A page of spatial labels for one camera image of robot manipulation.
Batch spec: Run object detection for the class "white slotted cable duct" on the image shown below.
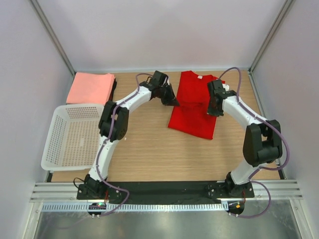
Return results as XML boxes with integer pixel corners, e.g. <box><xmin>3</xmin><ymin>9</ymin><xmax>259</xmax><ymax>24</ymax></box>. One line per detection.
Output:
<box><xmin>41</xmin><ymin>202</ymin><xmax>228</xmax><ymax>213</ymax></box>

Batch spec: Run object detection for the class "white perforated plastic basket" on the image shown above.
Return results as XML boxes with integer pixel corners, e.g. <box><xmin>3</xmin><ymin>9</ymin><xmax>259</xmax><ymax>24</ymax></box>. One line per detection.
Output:
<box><xmin>41</xmin><ymin>104</ymin><xmax>104</xmax><ymax>172</ymax></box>

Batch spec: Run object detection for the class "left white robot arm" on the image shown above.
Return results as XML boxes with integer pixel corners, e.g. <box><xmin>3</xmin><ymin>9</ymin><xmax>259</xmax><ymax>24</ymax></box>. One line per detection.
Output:
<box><xmin>77</xmin><ymin>71</ymin><xmax>179</xmax><ymax>199</ymax></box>

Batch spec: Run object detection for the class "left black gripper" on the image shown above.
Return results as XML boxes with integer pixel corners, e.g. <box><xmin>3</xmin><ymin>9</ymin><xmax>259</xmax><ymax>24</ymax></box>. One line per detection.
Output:
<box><xmin>158</xmin><ymin>84</ymin><xmax>180</xmax><ymax>107</ymax></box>

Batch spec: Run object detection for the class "aluminium frame post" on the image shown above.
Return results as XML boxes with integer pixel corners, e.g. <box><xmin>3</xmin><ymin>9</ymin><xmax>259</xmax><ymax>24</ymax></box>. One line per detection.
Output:
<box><xmin>29</xmin><ymin>0</ymin><xmax>76</xmax><ymax>76</ymax></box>
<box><xmin>248</xmin><ymin>0</ymin><xmax>295</xmax><ymax>75</ymax></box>

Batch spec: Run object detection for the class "left aluminium frame post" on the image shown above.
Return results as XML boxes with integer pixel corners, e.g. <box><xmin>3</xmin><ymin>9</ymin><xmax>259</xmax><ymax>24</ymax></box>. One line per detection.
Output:
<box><xmin>29</xmin><ymin>0</ymin><xmax>76</xmax><ymax>76</ymax></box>

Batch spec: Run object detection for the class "red t-shirt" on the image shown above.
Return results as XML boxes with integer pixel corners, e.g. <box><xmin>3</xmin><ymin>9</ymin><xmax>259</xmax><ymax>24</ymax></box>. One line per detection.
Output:
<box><xmin>168</xmin><ymin>71</ymin><xmax>217</xmax><ymax>140</ymax></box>

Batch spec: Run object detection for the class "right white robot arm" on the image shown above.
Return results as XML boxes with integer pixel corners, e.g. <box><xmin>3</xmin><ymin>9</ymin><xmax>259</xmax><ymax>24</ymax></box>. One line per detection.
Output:
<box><xmin>207</xmin><ymin>80</ymin><xmax>283</xmax><ymax>197</ymax></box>

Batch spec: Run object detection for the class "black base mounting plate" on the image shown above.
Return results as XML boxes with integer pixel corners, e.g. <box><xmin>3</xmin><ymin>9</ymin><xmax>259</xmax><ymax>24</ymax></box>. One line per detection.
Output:
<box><xmin>77</xmin><ymin>181</ymin><xmax>255</xmax><ymax>205</ymax></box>

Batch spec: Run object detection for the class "folded black t-shirt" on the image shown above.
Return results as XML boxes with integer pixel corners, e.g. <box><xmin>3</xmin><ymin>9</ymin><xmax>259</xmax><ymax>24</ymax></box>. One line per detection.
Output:
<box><xmin>108</xmin><ymin>78</ymin><xmax>117</xmax><ymax>101</ymax></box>

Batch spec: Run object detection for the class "aluminium front rail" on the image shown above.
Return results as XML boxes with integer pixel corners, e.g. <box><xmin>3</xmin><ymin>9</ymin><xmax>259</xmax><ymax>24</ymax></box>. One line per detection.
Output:
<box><xmin>29</xmin><ymin>180</ymin><xmax>303</xmax><ymax>202</ymax></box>

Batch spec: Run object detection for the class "folded pink t-shirt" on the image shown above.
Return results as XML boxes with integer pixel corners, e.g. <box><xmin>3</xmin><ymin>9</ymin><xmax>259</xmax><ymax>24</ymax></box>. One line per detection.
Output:
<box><xmin>66</xmin><ymin>72</ymin><xmax>115</xmax><ymax>105</ymax></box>

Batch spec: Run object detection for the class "right aluminium frame post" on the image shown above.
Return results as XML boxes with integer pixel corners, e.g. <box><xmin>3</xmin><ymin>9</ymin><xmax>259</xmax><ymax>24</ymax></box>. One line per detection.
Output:
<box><xmin>248</xmin><ymin>0</ymin><xmax>295</xmax><ymax>75</ymax></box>

